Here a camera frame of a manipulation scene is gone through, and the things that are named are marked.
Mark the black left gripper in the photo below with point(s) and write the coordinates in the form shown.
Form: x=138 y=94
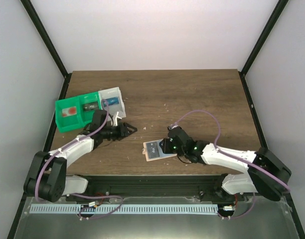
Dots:
x=125 y=133

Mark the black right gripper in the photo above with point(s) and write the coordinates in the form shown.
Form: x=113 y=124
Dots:
x=166 y=149

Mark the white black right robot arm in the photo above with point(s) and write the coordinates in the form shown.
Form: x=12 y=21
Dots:
x=259 y=171

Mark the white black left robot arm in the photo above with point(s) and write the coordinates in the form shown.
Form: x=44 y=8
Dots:
x=47 y=177

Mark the blue credit card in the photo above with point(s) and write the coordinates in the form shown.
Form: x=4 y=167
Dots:
x=111 y=101

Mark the black vip card in bin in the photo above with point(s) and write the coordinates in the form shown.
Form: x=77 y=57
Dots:
x=90 y=106

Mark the white red card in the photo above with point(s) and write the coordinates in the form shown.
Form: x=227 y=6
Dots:
x=70 y=111

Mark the white plastic bin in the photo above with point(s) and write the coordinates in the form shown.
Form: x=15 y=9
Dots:
x=114 y=92

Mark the green plastic bin middle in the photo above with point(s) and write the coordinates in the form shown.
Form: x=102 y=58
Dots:
x=88 y=98

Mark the green plastic bin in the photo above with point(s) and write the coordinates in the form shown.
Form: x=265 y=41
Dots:
x=88 y=98
x=68 y=123

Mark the green plastic bin left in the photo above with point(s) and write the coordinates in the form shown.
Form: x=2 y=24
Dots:
x=68 y=123

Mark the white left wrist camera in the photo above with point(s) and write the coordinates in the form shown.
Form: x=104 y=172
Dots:
x=115 y=118

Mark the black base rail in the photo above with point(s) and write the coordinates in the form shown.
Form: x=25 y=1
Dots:
x=204 y=188

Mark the light blue slotted cable duct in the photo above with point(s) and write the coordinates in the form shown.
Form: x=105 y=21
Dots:
x=202 y=209

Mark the metal base plate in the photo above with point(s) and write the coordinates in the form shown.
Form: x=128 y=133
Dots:
x=255 y=219

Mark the black frame post left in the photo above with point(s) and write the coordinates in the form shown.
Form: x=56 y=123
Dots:
x=34 y=17

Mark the black frame post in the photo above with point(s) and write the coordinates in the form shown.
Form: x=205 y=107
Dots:
x=275 y=15
x=34 y=17

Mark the black frame post right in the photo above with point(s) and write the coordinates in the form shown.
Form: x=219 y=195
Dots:
x=275 y=15

